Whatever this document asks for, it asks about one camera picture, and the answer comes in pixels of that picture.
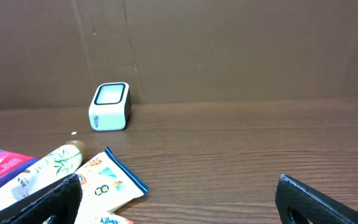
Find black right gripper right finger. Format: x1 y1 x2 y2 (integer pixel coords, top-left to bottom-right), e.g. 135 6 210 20
275 174 358 224

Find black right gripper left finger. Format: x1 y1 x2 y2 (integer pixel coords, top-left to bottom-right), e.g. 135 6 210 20
0 174 83 224

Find orange red wipes pack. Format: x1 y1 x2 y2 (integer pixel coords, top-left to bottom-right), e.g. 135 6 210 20
74 212 134 224

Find yellow blue snack bag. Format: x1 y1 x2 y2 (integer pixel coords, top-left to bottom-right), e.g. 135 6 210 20
75 147 149 212

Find white barcode scanner stand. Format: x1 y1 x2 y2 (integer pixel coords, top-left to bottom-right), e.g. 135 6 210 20
88 82 132 132

